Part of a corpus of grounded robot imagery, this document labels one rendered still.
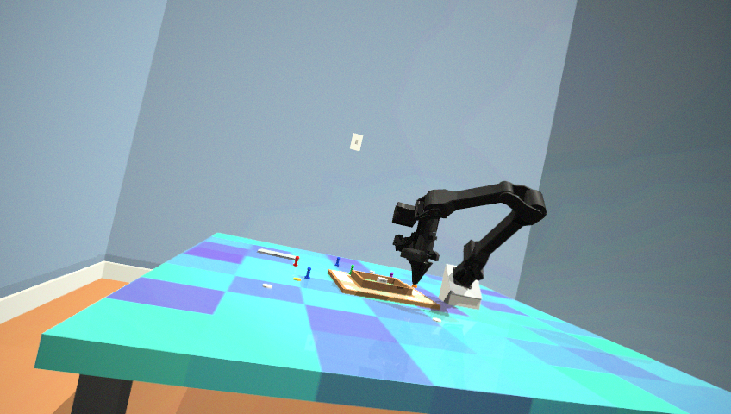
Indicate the orange board border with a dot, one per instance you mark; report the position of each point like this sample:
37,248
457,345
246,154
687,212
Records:
377,296

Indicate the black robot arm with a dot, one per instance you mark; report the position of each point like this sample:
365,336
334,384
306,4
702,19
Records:
526,209

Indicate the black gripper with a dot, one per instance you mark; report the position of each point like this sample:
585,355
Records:
419,255

